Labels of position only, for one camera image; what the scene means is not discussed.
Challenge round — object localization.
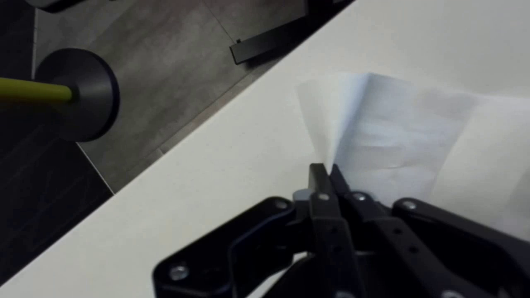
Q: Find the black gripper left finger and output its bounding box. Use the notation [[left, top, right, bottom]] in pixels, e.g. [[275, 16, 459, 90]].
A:
[[152, 161, 366, 298]]

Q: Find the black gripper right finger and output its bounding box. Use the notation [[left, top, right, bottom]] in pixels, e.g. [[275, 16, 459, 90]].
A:
[[330, 163, 530, 298]]

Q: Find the white paper napkin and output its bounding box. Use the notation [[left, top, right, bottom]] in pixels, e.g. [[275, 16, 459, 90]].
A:
[[297, 70, 530, 241]]

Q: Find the black frame leg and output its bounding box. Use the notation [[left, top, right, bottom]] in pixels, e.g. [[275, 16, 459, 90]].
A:
[[229, 0, 354, 65]]

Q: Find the yellow stanchion post with base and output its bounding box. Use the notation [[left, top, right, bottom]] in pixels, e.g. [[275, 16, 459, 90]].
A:
[[0, 46, 121, 142]]

